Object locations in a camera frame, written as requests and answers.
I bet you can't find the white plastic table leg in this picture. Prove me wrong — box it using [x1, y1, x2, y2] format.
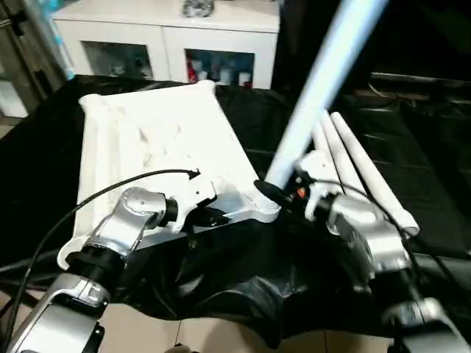
[333, 112, 421, 238]
[262, 0, 389, 201]
[312, 121, 341, 185]
[322, 110, 372, 199]

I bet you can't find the white plastic table top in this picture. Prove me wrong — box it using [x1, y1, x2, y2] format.
[57, 79, 283, 269]

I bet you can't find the silver metal bar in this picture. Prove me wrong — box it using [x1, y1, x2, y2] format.
[370, 71, 471, 88]

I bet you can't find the black plastic mat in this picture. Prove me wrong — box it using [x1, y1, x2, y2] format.
[0, 74, 471, 346]

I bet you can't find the white glass-door cabinet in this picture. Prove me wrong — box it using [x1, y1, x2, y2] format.
[52, 0, 282, 90]

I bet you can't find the dark crumpled bundle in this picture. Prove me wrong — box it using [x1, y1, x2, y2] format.
[182, 0, 215, 18]

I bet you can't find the large black screen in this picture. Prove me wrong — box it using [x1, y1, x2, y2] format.
[276, 0, 471, 93]

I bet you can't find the grey curtain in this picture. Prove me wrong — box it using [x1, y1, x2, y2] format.
[0, 0, 56, 96]

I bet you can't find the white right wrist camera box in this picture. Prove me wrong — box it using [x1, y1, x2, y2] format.
[294, 151, 345, 218]

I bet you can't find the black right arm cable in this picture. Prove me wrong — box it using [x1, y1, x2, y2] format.
[298, 173, 471, 310]

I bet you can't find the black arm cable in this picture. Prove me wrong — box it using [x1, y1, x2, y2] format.
[298, 173, 471, 310]
[0, 169, 201, 332]

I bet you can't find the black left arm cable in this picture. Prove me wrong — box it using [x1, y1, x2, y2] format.
[0, 169, 201, 332]

